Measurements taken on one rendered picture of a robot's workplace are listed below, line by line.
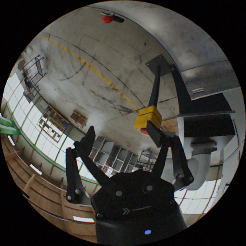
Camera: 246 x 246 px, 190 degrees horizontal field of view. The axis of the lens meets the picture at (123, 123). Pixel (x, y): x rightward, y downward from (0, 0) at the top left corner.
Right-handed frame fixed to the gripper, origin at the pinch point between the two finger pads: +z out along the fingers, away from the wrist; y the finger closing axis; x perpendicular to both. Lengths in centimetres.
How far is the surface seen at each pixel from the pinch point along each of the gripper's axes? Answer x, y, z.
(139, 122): -3.6, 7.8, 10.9
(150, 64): 43, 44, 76
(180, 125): -10.6, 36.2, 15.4
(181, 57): 17.6, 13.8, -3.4
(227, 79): 15.5, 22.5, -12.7
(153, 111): 0.4, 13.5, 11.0
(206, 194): -560, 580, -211
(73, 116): -78, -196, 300
